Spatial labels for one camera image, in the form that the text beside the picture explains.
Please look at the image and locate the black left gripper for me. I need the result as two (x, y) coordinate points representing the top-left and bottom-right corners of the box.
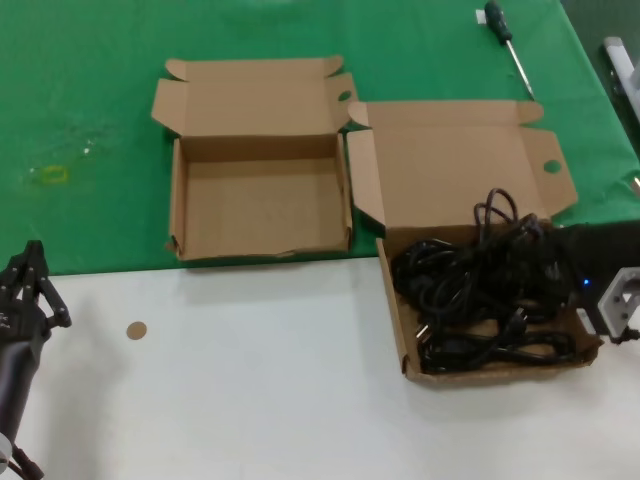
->
(0, 239), (74, 347)

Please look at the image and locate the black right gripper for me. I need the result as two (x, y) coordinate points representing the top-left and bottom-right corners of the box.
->
(549, 223), (640, 337)

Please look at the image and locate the empty-type brown cardboard box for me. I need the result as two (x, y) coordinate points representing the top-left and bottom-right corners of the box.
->
(151, 54), (360, 262)

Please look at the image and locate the grey aluminium profile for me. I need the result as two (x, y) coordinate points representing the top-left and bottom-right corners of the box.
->
(602, 36), (640, 121)

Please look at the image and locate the green tablecloth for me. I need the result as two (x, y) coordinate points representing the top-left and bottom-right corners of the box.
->
(0, 0), (640, 279)

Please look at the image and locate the brown cardboard box with cables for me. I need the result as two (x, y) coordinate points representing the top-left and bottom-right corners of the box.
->
(346, 99), (605, 387)

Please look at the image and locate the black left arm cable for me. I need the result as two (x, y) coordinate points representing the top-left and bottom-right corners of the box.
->
(0, 439), (46, 480)

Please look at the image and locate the green handled screwdriver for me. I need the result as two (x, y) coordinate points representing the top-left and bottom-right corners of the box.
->
(484, 0), (537, 100)

